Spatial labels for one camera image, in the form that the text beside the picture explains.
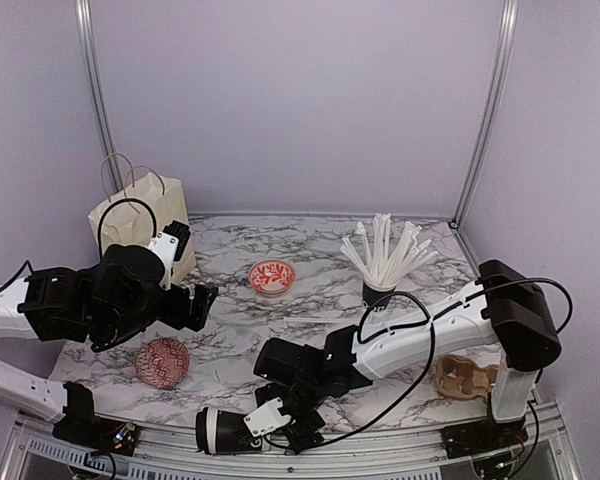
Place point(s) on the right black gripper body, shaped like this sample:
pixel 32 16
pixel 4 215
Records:
pixel 297 434

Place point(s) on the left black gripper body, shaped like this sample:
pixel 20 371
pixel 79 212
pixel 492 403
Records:
pixel 178 317

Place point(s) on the black paper coffee cup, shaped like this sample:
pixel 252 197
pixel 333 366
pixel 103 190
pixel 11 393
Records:
pixel 220 432

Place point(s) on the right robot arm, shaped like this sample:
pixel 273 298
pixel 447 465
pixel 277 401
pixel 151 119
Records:
pixel 500 307

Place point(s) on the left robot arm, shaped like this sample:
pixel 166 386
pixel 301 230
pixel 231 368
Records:
pixel 105 305

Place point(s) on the red geometric patterned bowl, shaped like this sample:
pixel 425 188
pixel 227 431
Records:
pixel 162 363

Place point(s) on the red floral small bowl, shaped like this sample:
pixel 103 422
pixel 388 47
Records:
pixel 271 277

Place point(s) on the beige paper bag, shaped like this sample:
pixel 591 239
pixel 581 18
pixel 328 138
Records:
pixel 144 206

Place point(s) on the loose white wrapped straw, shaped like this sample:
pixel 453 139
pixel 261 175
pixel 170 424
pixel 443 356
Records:
pixel 311 321

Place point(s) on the black cup holding straws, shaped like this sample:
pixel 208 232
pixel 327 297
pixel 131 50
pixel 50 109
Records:
pixel 376 298

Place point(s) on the brown cardboard cup carrier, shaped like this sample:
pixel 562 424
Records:
pixel 460 378

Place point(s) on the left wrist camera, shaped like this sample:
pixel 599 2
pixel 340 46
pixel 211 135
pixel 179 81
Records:
pixel 169 245

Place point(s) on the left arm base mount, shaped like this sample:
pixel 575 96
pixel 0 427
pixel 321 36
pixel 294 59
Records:
pixel 80 425

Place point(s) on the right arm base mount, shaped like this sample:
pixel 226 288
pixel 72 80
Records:
pixel 483 436

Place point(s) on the aluminium front rail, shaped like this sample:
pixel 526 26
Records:
pixel 170 452

